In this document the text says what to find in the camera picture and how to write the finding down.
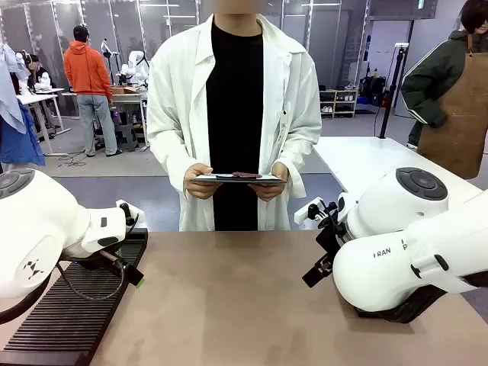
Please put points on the black slotted rack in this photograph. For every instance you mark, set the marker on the black slotted rack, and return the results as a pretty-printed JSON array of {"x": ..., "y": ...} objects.
[{"x": 72, "y": 316}]

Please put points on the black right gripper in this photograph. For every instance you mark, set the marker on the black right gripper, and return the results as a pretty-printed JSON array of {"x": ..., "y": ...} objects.
[{"x": 331, "y": 238}]

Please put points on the person in blue shirt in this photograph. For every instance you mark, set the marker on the person in blue shirt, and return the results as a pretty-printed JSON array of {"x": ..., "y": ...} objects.
[{"x": 19, "y": 141}]

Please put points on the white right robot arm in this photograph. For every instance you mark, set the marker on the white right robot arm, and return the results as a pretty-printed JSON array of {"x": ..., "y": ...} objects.
[{"x": 385, "y": 263}]

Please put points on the maroon PCB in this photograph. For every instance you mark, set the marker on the maroon PCB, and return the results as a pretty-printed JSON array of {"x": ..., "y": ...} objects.
[{"x": 247, "y": 175}]

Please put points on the brown cardboard box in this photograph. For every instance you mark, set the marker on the brown cardboard box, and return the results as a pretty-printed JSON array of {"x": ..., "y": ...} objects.
[{"x": 126, "y": 90}]

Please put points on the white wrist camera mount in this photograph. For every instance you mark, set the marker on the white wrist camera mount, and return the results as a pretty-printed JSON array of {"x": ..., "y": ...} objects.
[
  {"x": 305, "y": 212},
  {"x": 133, "y": 213}
]

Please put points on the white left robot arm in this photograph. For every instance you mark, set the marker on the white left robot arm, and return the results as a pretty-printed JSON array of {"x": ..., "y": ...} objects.
[{"x": 42, "y": 221}]

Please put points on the black step stool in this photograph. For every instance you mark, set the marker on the black step stool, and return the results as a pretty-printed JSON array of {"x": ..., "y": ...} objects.
[{"x": 126, "y": 135}]

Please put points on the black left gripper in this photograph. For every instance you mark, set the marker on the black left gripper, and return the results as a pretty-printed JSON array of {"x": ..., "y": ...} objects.
[{"x": 104, "y": 259}]

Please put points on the white desk with metal legs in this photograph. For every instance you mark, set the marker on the white desk with metal legs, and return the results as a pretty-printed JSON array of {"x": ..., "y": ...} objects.
[{"x": 42, "y": 95}]

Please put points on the seated person with dark hair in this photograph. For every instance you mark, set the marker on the seated person with dark hair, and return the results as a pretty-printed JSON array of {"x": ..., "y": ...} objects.
[{"x": 40, "y": 74}]

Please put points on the person's left forearm white sleeve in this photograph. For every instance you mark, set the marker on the person's left forearm white sleeve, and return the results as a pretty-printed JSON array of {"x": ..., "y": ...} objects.
[{"x": 305, "y": 152}]

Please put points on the thin dark hand-held tray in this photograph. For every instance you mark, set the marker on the thin dark hand-held tray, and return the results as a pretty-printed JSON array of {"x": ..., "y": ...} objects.
[{"x": 236, "y": 180}]

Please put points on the person in orange hoodie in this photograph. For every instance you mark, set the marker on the person in orange hoodie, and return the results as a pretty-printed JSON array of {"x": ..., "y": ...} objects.
[{"x": 85, "y": 72}]

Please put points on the person's left hand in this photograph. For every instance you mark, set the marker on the person's left hand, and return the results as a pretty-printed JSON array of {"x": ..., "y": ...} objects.
[{"x": 270, "y": 190}]

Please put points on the black pole stand white top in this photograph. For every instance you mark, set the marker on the black pole stand white top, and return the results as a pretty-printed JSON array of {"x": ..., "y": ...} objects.
[{"x": 392, "y": 87}]

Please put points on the black equipment cases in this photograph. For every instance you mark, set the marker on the black equipment cases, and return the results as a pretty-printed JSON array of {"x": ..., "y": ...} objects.
[{"x": 375, "y": 91}]

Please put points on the low wooden shoe shelf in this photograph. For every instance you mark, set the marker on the low wooden shoe shelf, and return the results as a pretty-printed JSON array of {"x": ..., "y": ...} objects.
[{"x": 338, "y": 103}]

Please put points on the black rectangular tray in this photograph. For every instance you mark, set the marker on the black rectangular tray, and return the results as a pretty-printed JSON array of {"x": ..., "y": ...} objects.
[{"x": 404, "y": 314}]

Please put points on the person's right forearm white sleeve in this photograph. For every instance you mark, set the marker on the person's right forearm white sleeve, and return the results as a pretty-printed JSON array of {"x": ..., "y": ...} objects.
[{"x": 167, "y": 152}]

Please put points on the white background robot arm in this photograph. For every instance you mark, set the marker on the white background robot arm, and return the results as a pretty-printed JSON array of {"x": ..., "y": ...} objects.
[{"x": 135, "y": 66}]

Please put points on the long white workbench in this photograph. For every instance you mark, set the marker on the long white workbench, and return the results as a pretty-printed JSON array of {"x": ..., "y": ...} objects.
[{"x": 129, "y": 97}]

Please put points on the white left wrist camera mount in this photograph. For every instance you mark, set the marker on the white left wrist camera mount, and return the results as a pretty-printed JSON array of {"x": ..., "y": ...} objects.
[{"x": 133, "y": 213}]

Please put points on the person in brown apron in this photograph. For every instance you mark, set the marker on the person in brown apron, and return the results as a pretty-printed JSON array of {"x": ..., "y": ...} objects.
[{"x": 457, "y": 95}]

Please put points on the person in white lab coat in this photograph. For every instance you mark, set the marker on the person in white lab coat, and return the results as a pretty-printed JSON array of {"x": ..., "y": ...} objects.
[{"x": 236, "y": 114}]

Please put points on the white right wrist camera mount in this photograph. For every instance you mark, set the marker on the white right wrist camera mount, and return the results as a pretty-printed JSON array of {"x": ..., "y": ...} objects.
[{"x": 305, "y": 212}]

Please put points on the person's right hand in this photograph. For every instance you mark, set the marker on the person's right hand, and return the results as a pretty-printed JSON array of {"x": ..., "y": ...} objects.
[{"x": 198, "y": 188}]

